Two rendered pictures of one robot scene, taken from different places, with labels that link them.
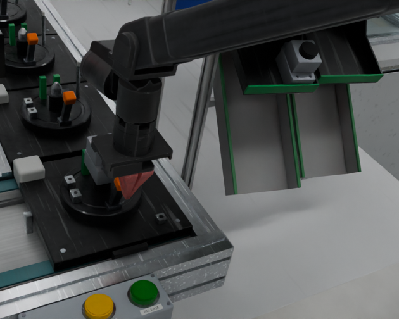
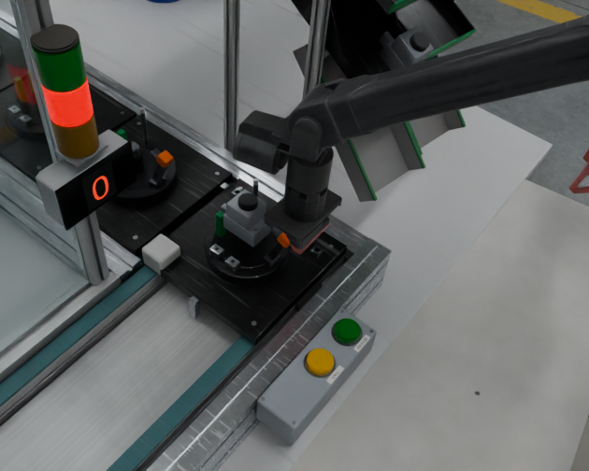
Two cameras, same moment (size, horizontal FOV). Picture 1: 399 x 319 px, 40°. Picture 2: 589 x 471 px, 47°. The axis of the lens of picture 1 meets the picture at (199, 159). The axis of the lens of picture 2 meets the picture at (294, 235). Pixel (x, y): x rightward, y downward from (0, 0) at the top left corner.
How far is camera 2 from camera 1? 0.41 m
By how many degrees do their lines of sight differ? 20
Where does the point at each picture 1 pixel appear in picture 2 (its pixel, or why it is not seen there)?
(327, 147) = not seen: hidden behind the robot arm
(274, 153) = (387, 140)
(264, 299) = (423, 282)
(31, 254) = (211, 335)
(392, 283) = (516, 219)
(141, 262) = (323, 302)
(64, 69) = (99, 110)
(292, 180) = (413, 162)
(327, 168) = (431, 132)
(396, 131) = not seen: hidden behind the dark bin
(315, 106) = not seen: hidden behind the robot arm
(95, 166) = (247, 230)
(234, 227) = (357, 221)
